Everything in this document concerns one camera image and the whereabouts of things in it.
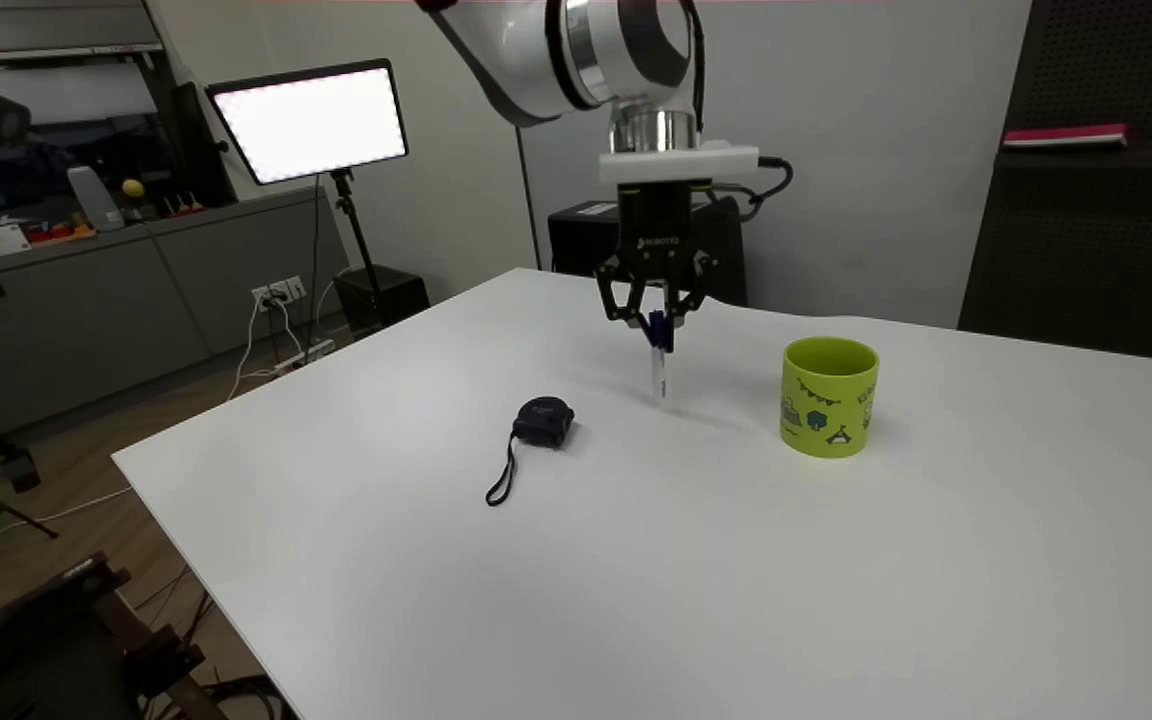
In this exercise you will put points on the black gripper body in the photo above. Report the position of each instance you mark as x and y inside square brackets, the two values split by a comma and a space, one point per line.
[662, 231]

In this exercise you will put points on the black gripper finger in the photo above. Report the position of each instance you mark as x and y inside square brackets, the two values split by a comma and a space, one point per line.
[625, 303]
[689, 297]

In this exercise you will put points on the blue capped white marker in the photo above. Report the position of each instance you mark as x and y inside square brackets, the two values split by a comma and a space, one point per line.
[662, 375]

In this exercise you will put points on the yellow-green printed mug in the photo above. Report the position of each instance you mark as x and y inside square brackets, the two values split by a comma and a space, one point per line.
[829, 405]

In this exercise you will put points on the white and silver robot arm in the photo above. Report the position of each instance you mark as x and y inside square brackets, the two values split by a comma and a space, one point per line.
[536, 55]

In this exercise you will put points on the black box on floor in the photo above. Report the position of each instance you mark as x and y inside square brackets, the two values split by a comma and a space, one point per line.
[391, 297]

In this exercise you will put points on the black light stand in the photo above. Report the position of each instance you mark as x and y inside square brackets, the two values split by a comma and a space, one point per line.
[353, 224]

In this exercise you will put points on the bright LED light panel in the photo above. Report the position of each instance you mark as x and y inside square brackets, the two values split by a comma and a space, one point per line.
[309, 120]

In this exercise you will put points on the pink flat item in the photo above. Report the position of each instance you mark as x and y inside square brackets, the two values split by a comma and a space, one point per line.
[1063, 135]

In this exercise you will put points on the tall black cabinet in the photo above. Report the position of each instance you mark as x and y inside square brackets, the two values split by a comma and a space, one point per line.
[1098, 254]

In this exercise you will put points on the small yellow ball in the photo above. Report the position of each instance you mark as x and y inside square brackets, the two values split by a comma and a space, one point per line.
[132, 189]

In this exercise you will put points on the grey low cabinet counter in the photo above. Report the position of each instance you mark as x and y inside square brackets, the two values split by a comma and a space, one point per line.
[98, 321]

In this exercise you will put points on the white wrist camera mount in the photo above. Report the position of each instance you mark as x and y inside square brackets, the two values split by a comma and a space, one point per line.
[679, 163]

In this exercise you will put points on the white wall power outlet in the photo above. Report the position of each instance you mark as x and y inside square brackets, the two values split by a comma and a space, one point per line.
[279, 291]

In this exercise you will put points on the grey upper wall cabinet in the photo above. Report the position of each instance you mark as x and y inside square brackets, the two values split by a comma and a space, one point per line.
[40, 24]

